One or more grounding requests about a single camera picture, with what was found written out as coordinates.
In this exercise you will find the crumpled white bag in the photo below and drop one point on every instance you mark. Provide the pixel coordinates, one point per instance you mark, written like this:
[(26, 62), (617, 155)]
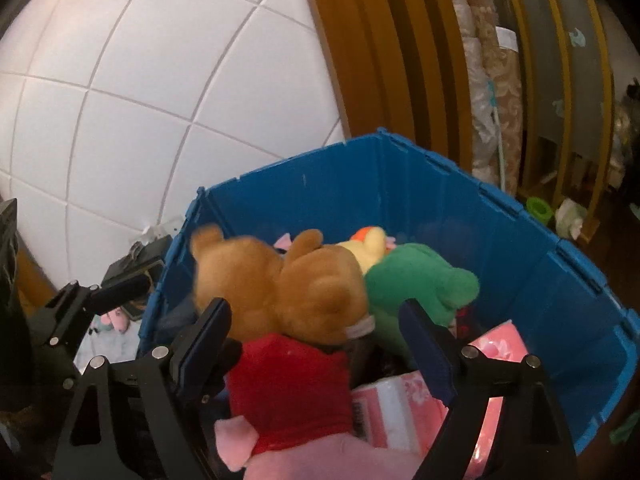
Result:
[(570, 217)]

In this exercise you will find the blue plastic crate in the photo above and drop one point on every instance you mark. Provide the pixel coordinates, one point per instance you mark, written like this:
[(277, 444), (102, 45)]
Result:
[(450, 200)]

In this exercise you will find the white padded headboard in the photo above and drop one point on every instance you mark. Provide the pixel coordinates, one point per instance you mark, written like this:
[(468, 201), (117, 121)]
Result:
[(150, 85)]

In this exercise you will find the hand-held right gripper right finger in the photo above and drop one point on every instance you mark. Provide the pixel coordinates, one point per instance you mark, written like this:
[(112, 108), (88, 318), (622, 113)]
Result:
[(425, 352)]

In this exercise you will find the pink tissue packet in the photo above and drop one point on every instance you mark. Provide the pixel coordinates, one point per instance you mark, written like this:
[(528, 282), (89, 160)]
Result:
[(395, 410), (497, 340)]

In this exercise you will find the pig plush toy red dress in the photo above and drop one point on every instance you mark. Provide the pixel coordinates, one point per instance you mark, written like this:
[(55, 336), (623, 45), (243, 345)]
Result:
[(290, 390)]

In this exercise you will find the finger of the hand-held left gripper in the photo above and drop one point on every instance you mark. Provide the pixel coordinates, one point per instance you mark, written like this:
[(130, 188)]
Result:
[(120, 291)]

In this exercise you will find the wooden headboard post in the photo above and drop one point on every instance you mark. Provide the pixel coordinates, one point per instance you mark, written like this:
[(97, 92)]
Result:
[(380, 50)]

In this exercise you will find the teal and pink plush toy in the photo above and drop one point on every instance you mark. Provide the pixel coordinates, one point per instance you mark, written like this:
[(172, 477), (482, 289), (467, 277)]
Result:
[(115, 321)]

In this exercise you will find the brown bear plush toy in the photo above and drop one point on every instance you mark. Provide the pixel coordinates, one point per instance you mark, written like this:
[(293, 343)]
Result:
[(300, 290)]

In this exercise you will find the beige patterned fabric roll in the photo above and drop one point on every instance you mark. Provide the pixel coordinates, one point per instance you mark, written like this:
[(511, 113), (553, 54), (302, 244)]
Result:
[(505, 100)]

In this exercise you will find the green and yellow plush toy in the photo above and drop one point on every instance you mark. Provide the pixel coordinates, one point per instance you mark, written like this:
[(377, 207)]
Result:
[(415, 280)]

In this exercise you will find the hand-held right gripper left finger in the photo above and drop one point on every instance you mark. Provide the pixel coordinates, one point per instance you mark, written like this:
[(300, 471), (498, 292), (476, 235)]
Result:
[(200, 347)]

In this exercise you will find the green plastic cup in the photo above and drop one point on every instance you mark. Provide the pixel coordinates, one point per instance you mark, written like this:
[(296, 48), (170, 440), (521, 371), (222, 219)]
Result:
[(539, 209)]

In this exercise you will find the pale patterned fabric roll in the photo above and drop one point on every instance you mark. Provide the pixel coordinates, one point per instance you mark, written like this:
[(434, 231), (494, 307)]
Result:
[(477, 85)]

